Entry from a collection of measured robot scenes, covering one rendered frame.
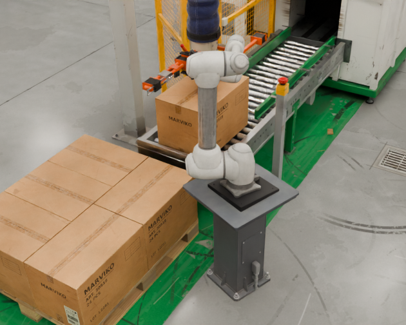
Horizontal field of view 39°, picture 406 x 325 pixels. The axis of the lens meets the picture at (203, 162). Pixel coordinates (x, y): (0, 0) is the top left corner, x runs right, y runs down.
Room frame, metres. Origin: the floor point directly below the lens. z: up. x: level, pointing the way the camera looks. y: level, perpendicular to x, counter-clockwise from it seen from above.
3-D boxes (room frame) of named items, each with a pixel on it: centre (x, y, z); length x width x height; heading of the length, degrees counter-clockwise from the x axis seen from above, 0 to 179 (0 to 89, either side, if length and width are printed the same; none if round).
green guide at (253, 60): (4.70, -0.43, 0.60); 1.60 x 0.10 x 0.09; 147
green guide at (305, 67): (4.41, -0.88, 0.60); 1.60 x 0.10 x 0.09; 147
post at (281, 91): (3.48, -0.56, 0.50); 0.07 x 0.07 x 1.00; 57
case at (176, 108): (3.57, -0.02, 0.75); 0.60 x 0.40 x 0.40; 146
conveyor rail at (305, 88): (4.08, -0.74, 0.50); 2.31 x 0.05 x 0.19; 147
